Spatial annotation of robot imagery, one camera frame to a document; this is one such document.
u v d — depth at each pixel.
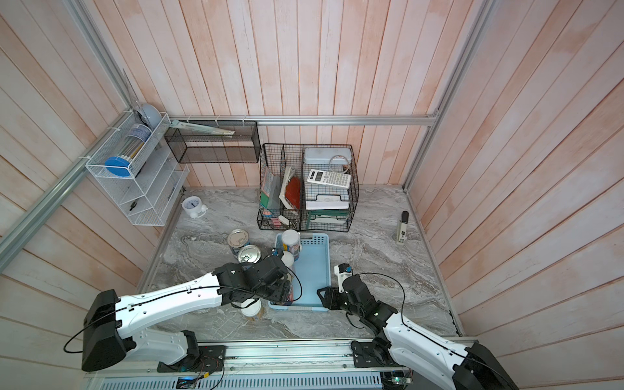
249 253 0.86
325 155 1.02
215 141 1.06
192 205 1.11
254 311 0.76
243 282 0.54
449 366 0.44
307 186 0.93
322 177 0.95
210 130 0.90
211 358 0.73
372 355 0.65
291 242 0.85
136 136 0.76
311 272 0.90
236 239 0.90
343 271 0.76
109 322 0.40
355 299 0.65
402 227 1.00
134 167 0.72
